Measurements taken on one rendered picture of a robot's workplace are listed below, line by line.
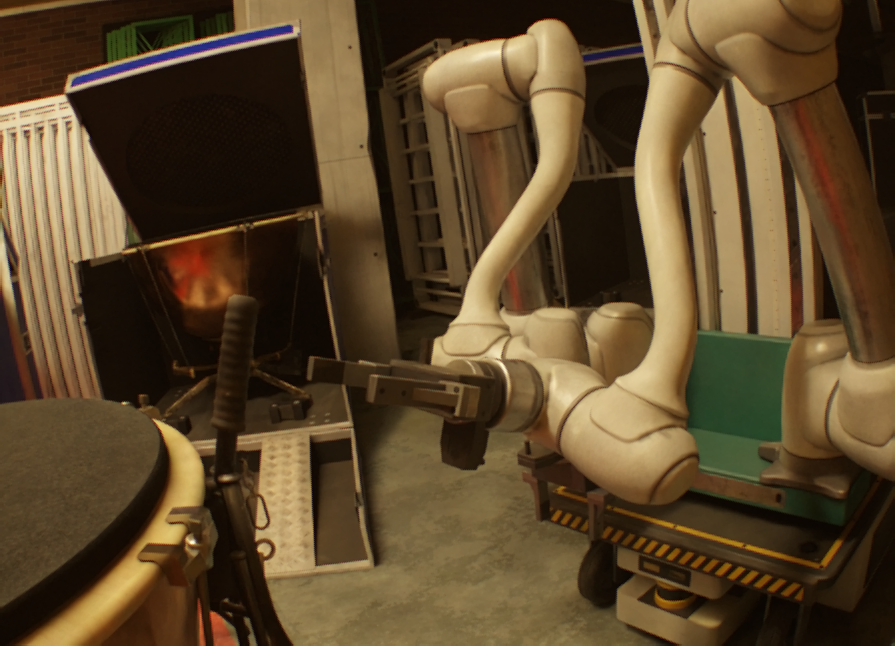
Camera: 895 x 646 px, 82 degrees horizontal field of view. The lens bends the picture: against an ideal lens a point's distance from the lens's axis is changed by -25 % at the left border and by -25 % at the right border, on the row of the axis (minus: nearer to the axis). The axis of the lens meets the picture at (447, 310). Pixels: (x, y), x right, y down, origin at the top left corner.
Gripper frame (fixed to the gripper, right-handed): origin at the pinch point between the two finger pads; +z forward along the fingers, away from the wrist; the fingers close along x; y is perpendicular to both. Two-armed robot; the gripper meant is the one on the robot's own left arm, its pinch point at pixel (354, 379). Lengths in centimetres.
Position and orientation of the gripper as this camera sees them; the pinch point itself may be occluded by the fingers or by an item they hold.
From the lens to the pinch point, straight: 69.2
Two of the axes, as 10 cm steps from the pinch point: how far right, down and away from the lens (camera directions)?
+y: 1.6, -9.9, 0.4
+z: -7.9, -1.5, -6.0
